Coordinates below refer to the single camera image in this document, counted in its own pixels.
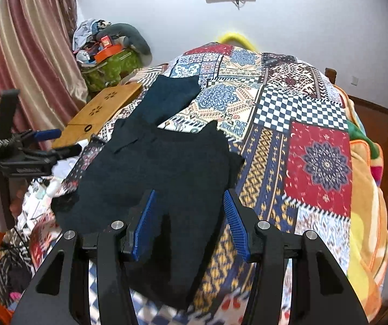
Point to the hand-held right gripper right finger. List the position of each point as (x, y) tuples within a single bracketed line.
[(236, 226)]

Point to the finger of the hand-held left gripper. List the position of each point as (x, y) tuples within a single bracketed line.
[(48, 134), (68, 151)]

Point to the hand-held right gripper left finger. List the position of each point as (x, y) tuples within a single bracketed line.
[(143, 226)]

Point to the black pants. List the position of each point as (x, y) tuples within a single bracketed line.
[(167, 169)]

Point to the person's left hand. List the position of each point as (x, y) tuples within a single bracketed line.
[(18, 200)]

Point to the wooden laptop table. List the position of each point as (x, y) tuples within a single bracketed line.
[(92, 115)]

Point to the striped pink beige curtain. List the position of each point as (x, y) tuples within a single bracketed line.
[(28, 47)]

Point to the orange flat box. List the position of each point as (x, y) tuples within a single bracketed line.
[(107, 53)]

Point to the pile of clothes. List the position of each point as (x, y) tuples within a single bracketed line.
[(84, 32)]

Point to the small red box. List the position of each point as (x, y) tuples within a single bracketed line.
[(106, 41)]

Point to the patchwork printed blanket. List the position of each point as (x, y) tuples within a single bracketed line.
[(282, 108)]

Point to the grey long pillow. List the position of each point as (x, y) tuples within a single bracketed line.
[(138, 39)]

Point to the orange fleece blanket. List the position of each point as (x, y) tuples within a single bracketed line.
[(366, 210)]

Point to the brown patterned curtain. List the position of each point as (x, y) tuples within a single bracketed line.
[(69, 0)]

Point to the yellow foam tube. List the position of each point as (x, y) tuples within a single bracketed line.
[(229, 37)]

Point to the wooden bed post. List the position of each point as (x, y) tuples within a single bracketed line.
[(330, 75)]

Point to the white wall socket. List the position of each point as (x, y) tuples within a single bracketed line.
[(354, 81)]

